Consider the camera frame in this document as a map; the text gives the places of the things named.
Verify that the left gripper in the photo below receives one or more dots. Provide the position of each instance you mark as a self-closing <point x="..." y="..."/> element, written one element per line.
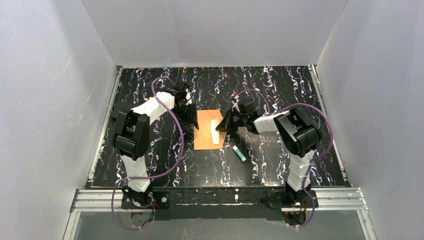
<point x="190" y="110"/>

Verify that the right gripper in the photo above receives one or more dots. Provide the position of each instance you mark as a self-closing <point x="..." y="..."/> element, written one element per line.
<point x="232" y="120"/>

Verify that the beige letter paper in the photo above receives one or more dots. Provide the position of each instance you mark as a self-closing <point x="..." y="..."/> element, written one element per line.
<point x="215" y="134"/>

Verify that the orange brown envelope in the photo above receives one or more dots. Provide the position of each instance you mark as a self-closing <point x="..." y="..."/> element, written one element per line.
<point x="202" y="137"/>

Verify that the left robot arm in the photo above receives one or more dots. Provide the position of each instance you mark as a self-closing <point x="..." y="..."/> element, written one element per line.
<point x="131" y="134"/>

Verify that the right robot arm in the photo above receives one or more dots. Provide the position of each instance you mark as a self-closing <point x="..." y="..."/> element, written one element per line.
<point x="297" y="130"/>

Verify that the green white glue stick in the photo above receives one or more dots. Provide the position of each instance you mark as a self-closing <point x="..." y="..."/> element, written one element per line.
<point x="239" y="153"/>

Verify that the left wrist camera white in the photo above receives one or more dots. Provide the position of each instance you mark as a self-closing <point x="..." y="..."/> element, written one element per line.
<point x="188" y="98"/>

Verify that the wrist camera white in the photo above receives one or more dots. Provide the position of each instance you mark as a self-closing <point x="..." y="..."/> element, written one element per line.
<point x="188" y="98"/>
<point x="234" y="100"/>

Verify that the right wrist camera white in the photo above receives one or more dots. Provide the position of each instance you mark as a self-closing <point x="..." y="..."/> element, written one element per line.
<point x="234" y="100"/>

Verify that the aluminium rail frame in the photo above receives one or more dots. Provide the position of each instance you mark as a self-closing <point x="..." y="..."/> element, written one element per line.
<point x="212" y="213"/>

